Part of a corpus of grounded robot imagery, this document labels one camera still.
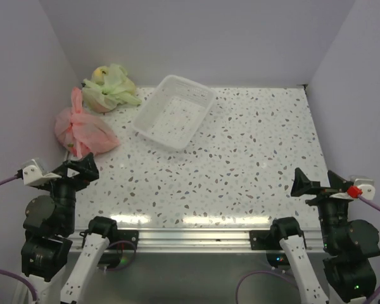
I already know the left black base bracket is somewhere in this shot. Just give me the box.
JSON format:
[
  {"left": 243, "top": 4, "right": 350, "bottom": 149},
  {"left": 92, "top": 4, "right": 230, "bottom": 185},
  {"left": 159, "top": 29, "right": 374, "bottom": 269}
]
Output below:
[{"left": 79, "top": 229, "right": 139, "bottom": 253}]

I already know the pink plastic bag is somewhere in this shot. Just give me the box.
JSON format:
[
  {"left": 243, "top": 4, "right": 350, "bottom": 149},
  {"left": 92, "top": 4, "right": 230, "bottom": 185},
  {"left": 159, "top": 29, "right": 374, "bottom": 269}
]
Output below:
[{"left": 54, "top": 87, "right": 120, "bottom": 158}]

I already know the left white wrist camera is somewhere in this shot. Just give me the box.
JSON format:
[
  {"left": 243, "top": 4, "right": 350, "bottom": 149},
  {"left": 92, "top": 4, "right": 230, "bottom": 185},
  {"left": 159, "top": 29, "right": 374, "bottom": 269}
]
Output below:
[{"left": 21, "top": 158, "right": 61, "bottom": 187}]

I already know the aluminium mounting rail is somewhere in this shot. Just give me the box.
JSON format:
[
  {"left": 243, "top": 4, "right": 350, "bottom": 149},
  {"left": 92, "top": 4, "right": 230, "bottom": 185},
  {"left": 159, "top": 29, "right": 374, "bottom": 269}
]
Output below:
[{"left": 71, "top": 228, "right": 327, "bottom": 254}]

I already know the right black base bracket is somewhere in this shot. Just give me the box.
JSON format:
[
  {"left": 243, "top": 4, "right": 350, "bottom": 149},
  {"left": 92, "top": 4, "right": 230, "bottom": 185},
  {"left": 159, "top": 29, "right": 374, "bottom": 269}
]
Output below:
[{"left": 249, "top": 230, "right": 306, "bottom": 251}]

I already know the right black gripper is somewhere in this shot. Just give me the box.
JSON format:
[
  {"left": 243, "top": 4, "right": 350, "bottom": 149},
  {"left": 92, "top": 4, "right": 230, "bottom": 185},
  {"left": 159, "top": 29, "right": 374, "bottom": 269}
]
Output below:
[{"left": 291, "top": 166, "right": 355, "bottom": 250}]

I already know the green plastic bag with fruit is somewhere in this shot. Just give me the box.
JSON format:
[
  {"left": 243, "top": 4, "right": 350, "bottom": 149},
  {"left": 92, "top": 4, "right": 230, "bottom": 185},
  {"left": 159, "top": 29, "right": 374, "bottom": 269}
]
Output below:
[{"left": 82, "top": 63, "right": 142, "bottom": 113}]

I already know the black base bracket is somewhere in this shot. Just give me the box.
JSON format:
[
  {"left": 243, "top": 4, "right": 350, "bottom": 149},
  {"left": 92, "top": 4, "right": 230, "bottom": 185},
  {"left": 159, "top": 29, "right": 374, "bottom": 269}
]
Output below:
[
  {"left": 249, "top": 230, "right": 306, "bottom": 251},
  {"left": 79, "top": 229, "right": 139, "bottom": 253}
]

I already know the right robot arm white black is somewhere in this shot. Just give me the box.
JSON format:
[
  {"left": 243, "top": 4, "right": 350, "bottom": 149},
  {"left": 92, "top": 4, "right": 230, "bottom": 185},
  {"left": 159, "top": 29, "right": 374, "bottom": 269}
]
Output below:
[{"left": 269, "top": 168, "right": 380, "bottom": 303}]

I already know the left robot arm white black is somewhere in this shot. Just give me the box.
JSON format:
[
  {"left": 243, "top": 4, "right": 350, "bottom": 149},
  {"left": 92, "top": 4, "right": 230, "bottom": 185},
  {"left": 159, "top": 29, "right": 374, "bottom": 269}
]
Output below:
[{"left": 18, "top": 153, "right": 139, "bottom": 303}]

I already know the white plastic basket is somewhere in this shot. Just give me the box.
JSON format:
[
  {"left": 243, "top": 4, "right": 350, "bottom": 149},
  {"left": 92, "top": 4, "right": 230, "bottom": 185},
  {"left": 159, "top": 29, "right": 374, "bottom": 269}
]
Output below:
[{"left": 132, "top": 75, "right": 217, "bottom": 151}]

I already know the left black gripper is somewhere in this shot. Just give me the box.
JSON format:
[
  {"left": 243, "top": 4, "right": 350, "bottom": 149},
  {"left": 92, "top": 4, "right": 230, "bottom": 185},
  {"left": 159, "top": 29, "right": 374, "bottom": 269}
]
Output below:
[{"left": 37, "top": 151, "right": 98, "bottom": 231}]

